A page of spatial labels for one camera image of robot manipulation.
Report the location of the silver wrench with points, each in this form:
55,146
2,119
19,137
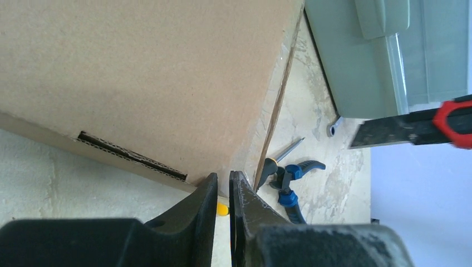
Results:
332,128

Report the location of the translucent green plastic toolbox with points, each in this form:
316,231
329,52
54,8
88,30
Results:
389,58

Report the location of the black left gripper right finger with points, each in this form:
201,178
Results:
261,237

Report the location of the yellow black screwdriver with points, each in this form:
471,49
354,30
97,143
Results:
270,167

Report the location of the red utility knife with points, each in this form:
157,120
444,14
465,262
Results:
448,124

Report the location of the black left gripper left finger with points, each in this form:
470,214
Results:
181,236

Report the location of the brown cardboard express box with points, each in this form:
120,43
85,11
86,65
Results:
169,90

